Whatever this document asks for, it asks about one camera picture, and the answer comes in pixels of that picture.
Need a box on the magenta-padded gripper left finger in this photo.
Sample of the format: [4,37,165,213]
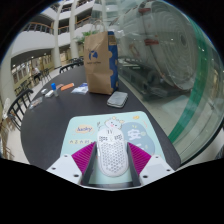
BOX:
[46,141,100,186]

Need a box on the black spindle-back chair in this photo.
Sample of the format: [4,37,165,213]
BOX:
[59,62,85,74]
[7,88,34,131]

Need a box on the large white cylindrical exhibit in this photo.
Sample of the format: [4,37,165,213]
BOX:
[117,1,205,101]

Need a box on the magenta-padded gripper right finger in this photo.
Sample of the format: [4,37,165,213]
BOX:
[125,141,176,187]

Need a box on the light teal cartoon mouse pad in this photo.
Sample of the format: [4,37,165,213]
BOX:
[59,110,166,185]

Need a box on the grey flat pouch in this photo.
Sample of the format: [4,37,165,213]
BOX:
[106,90,129,109]

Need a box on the white perforated computer mouse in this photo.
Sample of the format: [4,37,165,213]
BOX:
[96,128,130,178]

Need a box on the person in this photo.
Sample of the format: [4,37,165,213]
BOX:
[31,66,42,83]

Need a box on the white and blue plastic packet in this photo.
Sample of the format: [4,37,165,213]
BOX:
[70,82,90,95]

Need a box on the green potted palm plant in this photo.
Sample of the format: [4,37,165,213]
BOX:
[75,29,101,44]

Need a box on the group of dark chairs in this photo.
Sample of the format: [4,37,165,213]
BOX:
[14,68,53,95]

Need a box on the brown paper bag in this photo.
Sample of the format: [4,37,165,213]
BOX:
[83,21,120,96]

